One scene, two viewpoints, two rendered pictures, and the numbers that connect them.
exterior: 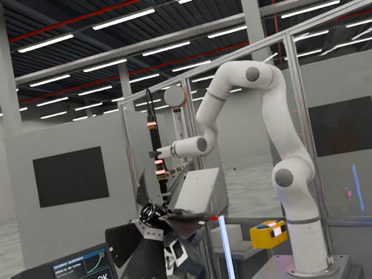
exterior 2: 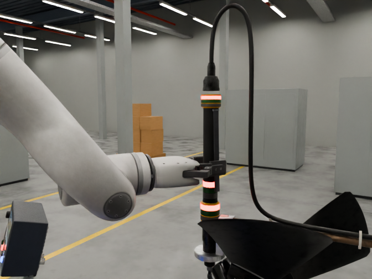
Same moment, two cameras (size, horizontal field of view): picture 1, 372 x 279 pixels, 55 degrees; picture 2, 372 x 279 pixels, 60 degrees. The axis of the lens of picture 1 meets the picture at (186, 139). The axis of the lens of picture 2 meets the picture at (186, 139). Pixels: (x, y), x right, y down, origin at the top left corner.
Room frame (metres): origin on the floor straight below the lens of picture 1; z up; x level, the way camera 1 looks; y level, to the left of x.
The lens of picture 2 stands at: (1.93, -0.54, 1.64)
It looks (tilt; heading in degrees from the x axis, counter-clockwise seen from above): 7 degrees down; 105
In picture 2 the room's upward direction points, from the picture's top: straight up
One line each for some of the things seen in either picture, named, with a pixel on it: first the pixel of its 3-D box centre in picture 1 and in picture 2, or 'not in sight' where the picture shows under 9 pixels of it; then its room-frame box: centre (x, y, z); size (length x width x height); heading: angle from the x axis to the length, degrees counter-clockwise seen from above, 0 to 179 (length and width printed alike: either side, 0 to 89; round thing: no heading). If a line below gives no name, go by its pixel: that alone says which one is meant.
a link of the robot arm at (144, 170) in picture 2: (179, 149); (138, 173); (1.67, 0.04, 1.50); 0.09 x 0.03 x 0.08; 134
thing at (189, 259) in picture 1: (186, 256); not in sight; (1.78, 0.10, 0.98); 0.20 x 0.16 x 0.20; 134
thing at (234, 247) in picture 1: (238, 248); not in sight; (2.15, -0.19, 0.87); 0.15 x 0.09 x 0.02; 47
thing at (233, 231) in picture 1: (224, 235); not in sight; (2.34, -0.13, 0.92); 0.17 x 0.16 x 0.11; 134
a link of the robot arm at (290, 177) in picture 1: (294, 190); not in sight; (1.34, -0.36, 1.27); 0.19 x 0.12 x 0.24; 146
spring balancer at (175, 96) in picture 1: (175, 96); not in sight; (2.50, 0.02, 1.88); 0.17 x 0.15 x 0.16; 44
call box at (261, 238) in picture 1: (269, 235); not in sight; (1.74, -0.31, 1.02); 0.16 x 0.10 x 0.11; 134
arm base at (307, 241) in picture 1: (308, 244); not in sight; (1.37, -0.38, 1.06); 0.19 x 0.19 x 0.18
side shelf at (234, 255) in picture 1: (232, 248); not in sight; (2.26, -0.16, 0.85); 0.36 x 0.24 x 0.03; 44
